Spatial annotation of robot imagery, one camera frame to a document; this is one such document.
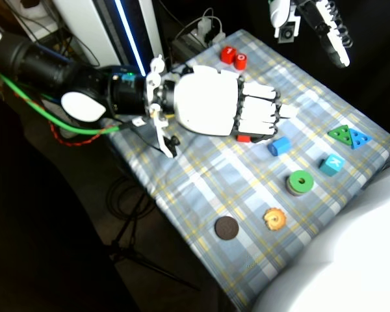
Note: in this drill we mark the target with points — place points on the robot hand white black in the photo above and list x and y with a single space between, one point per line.
331 29
208 100

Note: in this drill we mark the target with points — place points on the red rectangular block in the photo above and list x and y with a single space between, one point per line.
243 138

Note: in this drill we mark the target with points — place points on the blue cube block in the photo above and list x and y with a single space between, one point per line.
279 146

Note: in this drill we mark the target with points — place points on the green triangle block with holes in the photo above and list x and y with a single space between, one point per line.
340 135

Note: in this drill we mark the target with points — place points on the blue triangle block with holes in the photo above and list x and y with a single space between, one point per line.
360 139

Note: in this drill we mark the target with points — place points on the red cube number one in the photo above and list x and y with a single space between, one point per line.
227 54

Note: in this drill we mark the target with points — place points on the red cylinder letter Q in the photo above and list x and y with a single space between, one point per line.
240 61

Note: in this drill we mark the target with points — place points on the grey box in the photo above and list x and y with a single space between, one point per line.
183 45

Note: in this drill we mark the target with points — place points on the white power strip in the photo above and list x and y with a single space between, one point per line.
204 26

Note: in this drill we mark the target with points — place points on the blue yellow plaid cloth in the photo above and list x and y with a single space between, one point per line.
230 182

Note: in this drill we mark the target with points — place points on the brown sandwich cookie toy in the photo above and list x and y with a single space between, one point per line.
226 228

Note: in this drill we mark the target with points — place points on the teal cube letter K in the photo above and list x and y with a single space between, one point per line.
331 165

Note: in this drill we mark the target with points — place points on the orange flower cookie toy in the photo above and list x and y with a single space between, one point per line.
274 220

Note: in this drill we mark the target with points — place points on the white robot body column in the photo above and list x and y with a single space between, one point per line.
84 26

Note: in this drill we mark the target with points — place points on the black tripod stand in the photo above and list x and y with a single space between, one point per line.
115 250

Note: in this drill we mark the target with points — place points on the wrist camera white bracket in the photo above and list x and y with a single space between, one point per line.
164 139
287 32

